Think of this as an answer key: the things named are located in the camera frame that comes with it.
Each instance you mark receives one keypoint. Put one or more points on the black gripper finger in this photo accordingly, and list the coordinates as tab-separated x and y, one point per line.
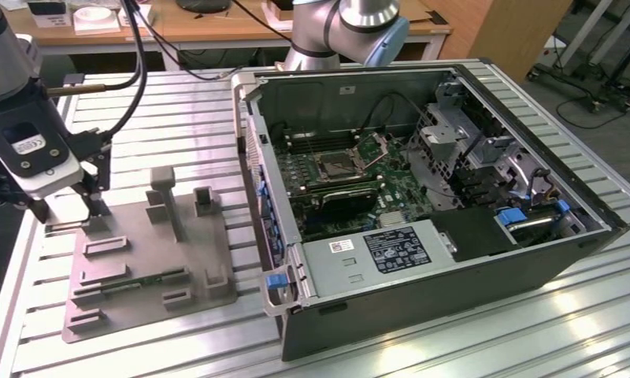
5	193
97	181

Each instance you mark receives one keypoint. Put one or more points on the silver CPU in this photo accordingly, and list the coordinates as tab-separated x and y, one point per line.
65	208

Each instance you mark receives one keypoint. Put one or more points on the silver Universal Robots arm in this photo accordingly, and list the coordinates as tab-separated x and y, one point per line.
0	59

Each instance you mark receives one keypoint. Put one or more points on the black RAM slot bank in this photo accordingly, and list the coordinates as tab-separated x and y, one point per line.
325	141
325	185

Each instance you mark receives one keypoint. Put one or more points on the CPU socket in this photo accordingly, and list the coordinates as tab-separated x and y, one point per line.
339	168

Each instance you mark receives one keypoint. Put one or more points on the grey parts rack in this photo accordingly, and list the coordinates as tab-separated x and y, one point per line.
189	252

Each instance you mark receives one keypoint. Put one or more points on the green RAM stick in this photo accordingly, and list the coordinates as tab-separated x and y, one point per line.
136	284

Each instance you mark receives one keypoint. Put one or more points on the white box with black top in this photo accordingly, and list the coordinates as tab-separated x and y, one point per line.
47	21

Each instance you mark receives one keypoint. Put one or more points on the white box with tape roll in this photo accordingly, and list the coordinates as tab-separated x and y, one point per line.
97	23

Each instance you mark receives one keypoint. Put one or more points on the blue case latch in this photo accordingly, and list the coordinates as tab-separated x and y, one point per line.
276	282

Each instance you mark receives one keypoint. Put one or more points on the plain white box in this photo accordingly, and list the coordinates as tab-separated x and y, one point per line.
143	12

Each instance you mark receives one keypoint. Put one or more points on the wooden desk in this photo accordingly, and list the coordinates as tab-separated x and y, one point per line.
215	31

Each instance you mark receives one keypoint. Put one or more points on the black graphics card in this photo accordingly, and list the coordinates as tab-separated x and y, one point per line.
347	206

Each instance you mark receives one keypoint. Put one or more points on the black round device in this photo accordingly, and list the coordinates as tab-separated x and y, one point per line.
204	4

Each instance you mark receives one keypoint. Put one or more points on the grey power supply unit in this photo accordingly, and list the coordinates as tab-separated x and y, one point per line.
336	271

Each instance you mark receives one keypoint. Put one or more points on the green motherboard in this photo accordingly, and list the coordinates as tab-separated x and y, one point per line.
399	193

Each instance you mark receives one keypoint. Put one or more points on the silver chipset heatsink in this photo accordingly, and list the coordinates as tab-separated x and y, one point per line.
396	219

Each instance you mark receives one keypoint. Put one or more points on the grey metal drive cage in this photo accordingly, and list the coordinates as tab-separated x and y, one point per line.
441	138

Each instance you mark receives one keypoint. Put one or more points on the black plastic shroud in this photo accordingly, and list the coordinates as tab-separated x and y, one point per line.
472	232

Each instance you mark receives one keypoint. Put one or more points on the black open PC case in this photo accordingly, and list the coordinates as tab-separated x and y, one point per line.
452	307

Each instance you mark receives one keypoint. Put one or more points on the brown cardboard sheet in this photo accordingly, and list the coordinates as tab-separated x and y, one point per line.
423	15

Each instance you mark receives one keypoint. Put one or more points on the blue disk carrier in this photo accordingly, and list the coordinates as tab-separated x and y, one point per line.
511	218

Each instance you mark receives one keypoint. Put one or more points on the wooden cabinet panel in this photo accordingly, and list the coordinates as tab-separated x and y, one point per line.
504	35

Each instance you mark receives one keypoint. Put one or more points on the small blue plastic clip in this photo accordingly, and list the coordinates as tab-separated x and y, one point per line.
563	208

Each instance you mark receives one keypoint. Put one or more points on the black wheeled equipment stand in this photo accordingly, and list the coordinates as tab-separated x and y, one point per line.
604	84

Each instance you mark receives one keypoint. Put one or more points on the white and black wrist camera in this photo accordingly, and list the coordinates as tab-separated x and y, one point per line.
47	181

